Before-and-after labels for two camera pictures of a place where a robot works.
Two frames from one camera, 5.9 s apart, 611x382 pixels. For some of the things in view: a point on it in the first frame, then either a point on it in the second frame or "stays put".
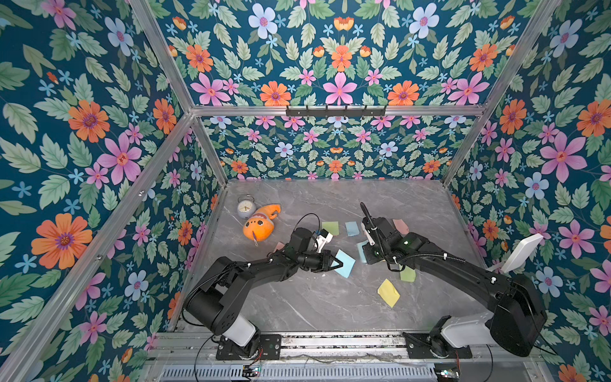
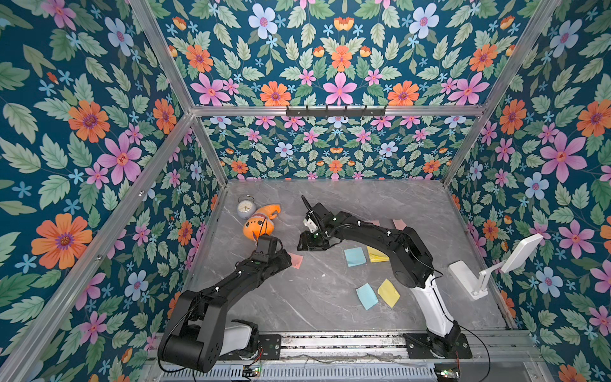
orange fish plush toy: [259, 227] stays put
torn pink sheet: [401, 226] stays put
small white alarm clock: [247, 206] stays put
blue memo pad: [348, 263] to [355, 256]
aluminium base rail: [193, 356] stays put
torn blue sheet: [361, 251] to [367, 295]
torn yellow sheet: [387, 291] stays put
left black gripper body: [313, 261] to [268, 260]
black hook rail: [335, 113] stays put
